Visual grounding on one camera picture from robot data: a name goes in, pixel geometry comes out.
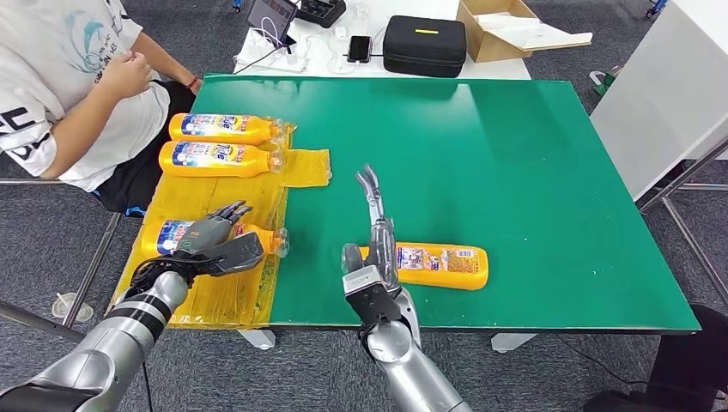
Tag black metal floor bar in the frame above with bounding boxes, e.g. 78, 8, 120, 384
0, 300, 87, 345

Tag black desk cable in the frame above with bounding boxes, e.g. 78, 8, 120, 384
232, 45, 294, 76

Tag white tablet cable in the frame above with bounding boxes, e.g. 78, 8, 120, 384
258, 15, 288, 50

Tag yellow taped cardboard mat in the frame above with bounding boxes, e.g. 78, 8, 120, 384
107, 122, 332, 331

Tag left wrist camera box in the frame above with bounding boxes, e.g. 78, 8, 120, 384
210, 231, 266, 279

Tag orange detergent bottle clear cap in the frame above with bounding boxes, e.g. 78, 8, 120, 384
358, 241, 490, 292
168, 112, 287, 148
158, 140, 286, 179
140, 218, 290, 258

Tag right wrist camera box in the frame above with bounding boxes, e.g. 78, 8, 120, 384
342, 270, 403, 326

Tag person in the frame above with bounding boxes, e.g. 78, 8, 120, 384
0, 0, 204, 217

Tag silver metal table frame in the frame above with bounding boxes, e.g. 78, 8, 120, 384
634, 133, 728, 311

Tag clear plastic lid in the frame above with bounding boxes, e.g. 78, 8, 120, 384
51, 293, 95, 325

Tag black floor cable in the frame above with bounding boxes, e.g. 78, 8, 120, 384
555, 335, 650, 388

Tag white power strip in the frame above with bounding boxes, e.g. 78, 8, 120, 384
234, 27, 314, 73

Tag silver metal leg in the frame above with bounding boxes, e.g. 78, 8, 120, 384
61, 213, 124, 331

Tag green white floor bracket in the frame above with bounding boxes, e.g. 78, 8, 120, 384
589, 67, 622, 98

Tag dark tablet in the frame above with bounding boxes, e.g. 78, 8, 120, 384
246, 0, 299, 48

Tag black smartphone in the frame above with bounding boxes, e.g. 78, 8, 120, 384
347, 34, 373, 64

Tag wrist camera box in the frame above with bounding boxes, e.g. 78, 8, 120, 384
342, 270, 403, 326
210, 231, 266, 279

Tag person's right hand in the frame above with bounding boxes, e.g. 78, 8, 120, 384
99, 50, 154, 104

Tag brown cardboard box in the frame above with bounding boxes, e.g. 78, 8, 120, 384
456, 0, 594, 63

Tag white sheet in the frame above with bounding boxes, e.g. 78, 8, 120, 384
473, 9, 594, 50

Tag black charger device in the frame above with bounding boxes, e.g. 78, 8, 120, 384
296, 0, 347, 28

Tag white table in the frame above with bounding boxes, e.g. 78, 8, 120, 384
233, 0, 532, 81

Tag white table foot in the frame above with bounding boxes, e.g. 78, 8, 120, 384
239, 330, 277, 351
490, 333, 537, 354

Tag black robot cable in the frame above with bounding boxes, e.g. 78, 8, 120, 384
139, 360, 155, 412

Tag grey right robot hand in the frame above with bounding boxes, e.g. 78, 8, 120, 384
341, 165, 402, 294

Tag black zip case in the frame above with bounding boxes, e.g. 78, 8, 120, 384
382, 15, 468, 79

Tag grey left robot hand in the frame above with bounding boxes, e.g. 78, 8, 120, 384
173, 200, 254, 257

